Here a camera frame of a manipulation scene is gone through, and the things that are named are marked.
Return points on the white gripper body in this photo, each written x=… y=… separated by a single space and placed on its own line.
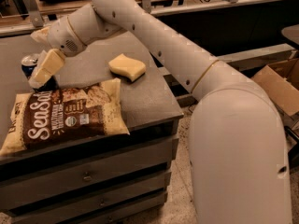
x=63 y=36

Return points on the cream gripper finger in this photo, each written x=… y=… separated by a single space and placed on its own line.
x=48 y=64
x=41 y=35

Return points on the blue pepsi can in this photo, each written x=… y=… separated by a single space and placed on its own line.
x=28 y=64

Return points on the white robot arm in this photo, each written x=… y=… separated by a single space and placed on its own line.
x=237 y=144

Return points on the brown sea salt chip bag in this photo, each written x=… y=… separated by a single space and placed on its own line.
x=50 y=117

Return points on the yellow sponge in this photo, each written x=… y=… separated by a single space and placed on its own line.
x=127 y=67

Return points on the grey drawer cabinet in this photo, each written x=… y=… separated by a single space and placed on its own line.
x=102 y=179

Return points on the cardboard box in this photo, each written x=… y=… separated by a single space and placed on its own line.
x=281 y=83

